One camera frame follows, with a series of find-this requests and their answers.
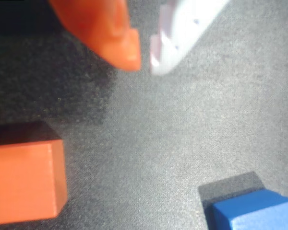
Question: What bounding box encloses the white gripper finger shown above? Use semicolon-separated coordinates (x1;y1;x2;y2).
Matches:
149;0;231;76

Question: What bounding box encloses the black table mat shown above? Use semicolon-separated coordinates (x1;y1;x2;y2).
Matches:
0;0;288;230

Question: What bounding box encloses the blue wooden cube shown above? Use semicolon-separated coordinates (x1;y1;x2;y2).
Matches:
204;188;288;230

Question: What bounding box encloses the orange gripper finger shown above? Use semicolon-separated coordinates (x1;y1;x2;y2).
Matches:
48;0;142;71

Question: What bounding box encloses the orange wooden cube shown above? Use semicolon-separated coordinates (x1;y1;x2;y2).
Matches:
0;139;69;226

